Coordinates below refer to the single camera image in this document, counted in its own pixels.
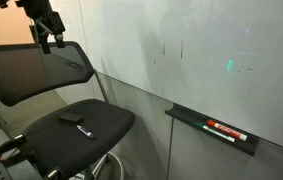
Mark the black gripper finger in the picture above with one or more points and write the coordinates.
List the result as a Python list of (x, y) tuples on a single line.
[(45, 45), (60, 40)]

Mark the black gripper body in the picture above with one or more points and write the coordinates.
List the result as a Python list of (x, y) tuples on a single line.
[(41, 11)]

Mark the black whiteboard eraser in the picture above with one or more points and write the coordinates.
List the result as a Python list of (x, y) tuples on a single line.
[(70, 116)]

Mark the green whiteboard marker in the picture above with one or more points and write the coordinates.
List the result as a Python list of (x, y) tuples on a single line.
[(219, 134)]

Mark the red whiteboard marker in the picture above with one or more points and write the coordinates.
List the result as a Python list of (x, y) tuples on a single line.
[(227, 130)]

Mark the white marker with blue cap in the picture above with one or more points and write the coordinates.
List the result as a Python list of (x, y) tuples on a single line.
[(85, 131)]

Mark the black mesh office chair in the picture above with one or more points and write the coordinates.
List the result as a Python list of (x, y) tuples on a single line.
[(64, 146)]

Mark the black marker tray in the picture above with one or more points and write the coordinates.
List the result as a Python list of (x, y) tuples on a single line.
[(187, 116)]

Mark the white wall whiteboard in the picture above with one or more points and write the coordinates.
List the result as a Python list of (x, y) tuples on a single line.
[(197, 33)]

